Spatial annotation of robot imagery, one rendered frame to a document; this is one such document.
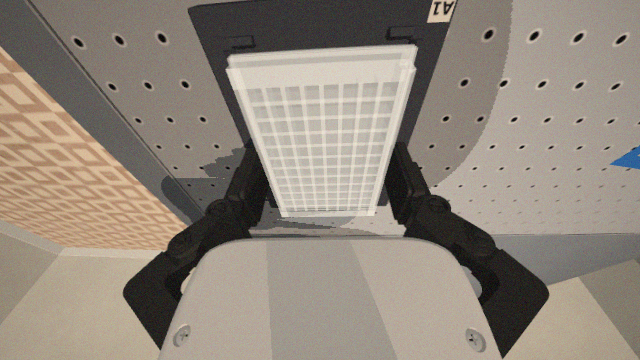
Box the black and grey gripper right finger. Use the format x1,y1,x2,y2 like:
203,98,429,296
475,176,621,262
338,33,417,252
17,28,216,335
384,142,549,360

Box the white well plate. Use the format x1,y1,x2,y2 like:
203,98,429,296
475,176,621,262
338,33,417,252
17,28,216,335
226,44,418,217

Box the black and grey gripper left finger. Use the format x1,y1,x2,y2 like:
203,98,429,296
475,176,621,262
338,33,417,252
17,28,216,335
123,147,269,350

